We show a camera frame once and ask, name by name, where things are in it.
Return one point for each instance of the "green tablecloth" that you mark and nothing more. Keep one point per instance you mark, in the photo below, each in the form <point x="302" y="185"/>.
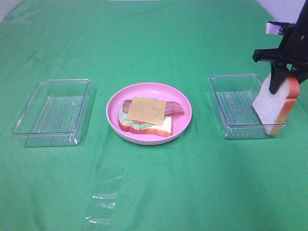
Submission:
<point x="198" y="182"/>

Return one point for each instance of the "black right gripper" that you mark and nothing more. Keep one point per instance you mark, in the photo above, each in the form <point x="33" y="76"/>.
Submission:
<point x="293" y="49"/>

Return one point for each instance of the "clear plastic container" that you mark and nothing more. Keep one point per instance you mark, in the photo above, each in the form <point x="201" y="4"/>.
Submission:
<point x="55" y="114"/>
<point x="232" y="97"/>

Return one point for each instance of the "clear plastic film strip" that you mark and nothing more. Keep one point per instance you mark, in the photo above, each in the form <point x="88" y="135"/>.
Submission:
<point x="103" y="198"/>

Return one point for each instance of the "right clear plastic container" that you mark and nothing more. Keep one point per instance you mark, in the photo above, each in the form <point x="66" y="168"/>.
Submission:
<point x="232" y="97"/>

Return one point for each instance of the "pink round plate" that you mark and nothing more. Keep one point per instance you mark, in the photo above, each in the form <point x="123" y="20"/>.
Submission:
<point x="156" y="90"/>

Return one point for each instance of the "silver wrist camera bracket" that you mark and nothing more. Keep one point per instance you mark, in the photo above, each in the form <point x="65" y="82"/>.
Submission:
<point x="277" y="28"/>

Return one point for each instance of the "yellow cheese slice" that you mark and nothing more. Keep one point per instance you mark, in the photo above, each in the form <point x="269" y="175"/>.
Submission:
<point x="147" y="110"/>

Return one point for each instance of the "green lettuce leaf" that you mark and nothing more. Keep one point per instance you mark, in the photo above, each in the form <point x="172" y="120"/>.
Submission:
<point x="135" y="125"/>

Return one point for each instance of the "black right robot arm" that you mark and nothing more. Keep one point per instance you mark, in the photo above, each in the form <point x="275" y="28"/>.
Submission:
<point x="302" y="20"/>

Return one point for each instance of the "bread slice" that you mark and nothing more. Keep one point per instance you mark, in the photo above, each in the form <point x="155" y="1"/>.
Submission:
<point x="164" y="130"/>
<point x="273" y="109"/>

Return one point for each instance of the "left clear plastic container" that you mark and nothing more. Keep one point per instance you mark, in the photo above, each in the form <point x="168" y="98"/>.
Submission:
<point x="55" y="114"/>

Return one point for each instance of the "bacon strip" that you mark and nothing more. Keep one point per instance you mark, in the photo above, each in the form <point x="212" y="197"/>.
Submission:
<point x="126" y="105"/>
<point x="173" y="107"/>

